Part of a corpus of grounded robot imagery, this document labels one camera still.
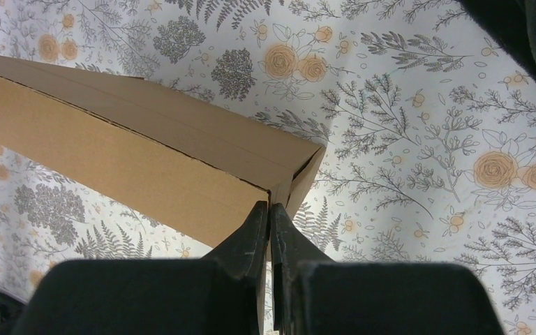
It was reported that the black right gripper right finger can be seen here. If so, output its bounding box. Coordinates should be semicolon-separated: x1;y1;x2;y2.
270;203;332;334

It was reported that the brown cardboard box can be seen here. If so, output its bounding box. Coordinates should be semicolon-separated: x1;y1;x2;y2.
0;50;327;335

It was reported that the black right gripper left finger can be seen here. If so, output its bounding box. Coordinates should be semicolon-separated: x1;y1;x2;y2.
203;201;269;334

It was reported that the black floral blanket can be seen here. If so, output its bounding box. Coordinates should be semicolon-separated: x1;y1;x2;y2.
459;0;536;82

